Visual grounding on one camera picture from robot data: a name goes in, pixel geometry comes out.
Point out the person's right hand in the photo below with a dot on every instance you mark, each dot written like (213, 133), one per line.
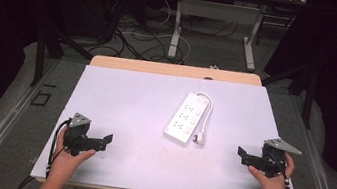
(272, 186)

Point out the black metal stand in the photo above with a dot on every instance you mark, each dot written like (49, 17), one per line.
(40, 55)
(310, 92)

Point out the white board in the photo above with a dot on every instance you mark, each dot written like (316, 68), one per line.
(140, 114)

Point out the white desk with metal legs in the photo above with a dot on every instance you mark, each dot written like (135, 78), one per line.
(219, 11)

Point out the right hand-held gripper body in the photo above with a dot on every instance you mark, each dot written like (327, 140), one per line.
(273, 157)

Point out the wooden table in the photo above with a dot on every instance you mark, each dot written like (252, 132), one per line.
(173, 69)

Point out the white power strip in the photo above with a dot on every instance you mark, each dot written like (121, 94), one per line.
(186, 117)

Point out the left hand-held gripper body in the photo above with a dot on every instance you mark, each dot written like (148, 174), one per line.
(77, 131)

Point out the person's left hand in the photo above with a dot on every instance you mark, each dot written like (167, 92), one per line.
(66, 161)

